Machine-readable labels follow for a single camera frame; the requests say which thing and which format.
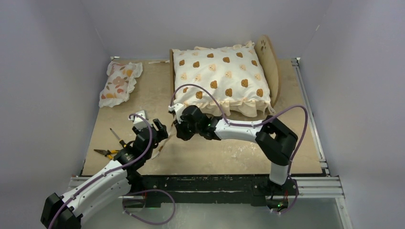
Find floral print small pillow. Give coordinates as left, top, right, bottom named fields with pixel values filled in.
left=98, top=61, right=143, bottom=108

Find bear print white cushion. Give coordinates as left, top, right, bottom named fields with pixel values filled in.
left=149, top=40, right=276, bottom=160

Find wooden pet bed frame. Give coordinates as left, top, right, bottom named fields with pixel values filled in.
left=169, top=34, right=282, bottom=124

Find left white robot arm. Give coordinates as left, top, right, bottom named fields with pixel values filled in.
left=40, top=117, right=168, bottom=229

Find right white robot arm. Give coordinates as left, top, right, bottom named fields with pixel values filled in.
left=168, top=104, right=298, bottom=194

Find yellow black screwdriver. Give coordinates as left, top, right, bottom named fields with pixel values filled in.
left=110, top=128, right=127, bottom=148

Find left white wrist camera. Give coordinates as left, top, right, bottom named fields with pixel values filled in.
left=128, top=110, right=149, bottom=131

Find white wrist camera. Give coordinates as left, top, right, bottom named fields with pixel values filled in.
left=128, top=110, right=149, bottom=131
left=168, top=103, right=186, bottom=124

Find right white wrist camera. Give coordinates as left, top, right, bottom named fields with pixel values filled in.
left=168, top=103, right=186, bottom=124

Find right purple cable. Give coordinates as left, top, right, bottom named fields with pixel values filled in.
left=170, top=84, right=309, bottom=216

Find purple cable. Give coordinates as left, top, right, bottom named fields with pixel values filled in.
left=170, top=84, right=309, bottom=216
left=47, top=113, right=176, bottom=229

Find yellow handled pliers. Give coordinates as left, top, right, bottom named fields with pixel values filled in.
left=94, top=149, right=119, bottom=160

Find aluminium table frame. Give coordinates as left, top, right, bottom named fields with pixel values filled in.
left=68, top=58, right=352, bottom=229

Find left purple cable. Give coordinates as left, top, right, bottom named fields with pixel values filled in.
left=47, top=113, right=176, bottom=229

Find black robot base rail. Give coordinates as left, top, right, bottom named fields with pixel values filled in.
left=130, top=174, right=298, bottom=210

